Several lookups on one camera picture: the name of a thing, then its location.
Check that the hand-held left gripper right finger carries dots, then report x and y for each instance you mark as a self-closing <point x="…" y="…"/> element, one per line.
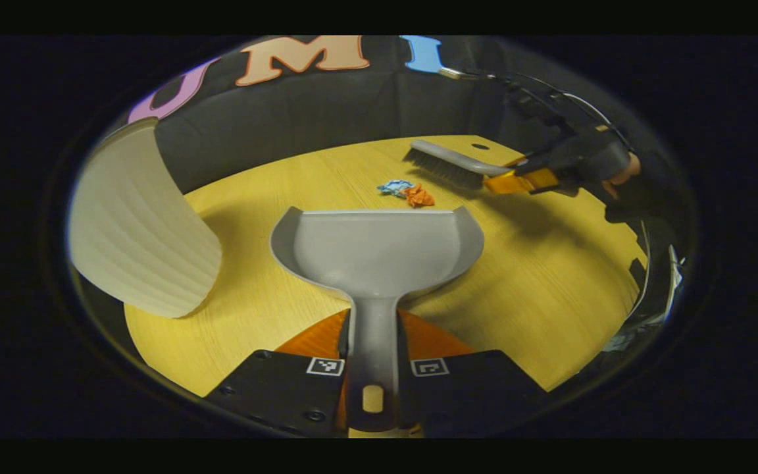
<point x="471" y="388"/>

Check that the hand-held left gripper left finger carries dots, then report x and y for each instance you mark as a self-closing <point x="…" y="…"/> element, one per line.
<point x="274" y="388"/>

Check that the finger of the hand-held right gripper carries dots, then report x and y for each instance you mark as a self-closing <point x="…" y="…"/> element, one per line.
<point x="533" y="162"/>
<point x="524" y="182"/>

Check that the small grey broom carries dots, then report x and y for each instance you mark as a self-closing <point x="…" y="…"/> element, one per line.
<point x="458" y="159"/>

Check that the orange paper scrap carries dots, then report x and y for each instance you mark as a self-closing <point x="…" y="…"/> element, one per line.
<point x="418" y="196"/>

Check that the blue paper scrap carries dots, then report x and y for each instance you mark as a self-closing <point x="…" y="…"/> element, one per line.
<point x="395" y="187"/>

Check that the grey plastic dustpan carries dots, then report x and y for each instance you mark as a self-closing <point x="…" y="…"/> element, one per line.
<point x="379" y="250"/>

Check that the white ribbed garbage bin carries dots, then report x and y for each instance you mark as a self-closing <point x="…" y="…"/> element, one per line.
<point x="142" y="230"/>

